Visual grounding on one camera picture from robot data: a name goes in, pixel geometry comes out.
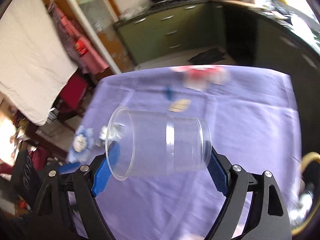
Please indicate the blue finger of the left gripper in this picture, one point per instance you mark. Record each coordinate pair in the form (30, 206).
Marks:
(68, 168)

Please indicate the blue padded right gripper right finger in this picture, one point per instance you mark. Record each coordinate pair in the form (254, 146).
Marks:
(219, 169)

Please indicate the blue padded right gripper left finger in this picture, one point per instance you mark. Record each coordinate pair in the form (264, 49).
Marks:
(102, 172)

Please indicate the yellow rimmed trash bin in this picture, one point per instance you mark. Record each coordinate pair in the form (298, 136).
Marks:
(306, 161)

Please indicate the green kitchen cabinets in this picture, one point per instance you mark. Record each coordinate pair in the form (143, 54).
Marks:
(250, 37)

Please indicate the purple floral tablecloth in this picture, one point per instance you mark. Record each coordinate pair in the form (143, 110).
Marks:
(253, 120)

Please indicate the white crumpled tissue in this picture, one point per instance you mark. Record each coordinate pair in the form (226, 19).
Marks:
(301, 203)

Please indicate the pink checked apron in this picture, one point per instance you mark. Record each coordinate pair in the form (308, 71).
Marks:
(77, 46)

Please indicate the white hanging towel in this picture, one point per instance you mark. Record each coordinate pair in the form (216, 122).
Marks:
(34, 64)

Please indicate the dark floor mat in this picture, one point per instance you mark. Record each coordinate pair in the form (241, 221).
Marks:
(208, 57)

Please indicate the glass door wooden cabinet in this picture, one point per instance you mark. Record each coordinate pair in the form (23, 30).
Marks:
(96, 17)

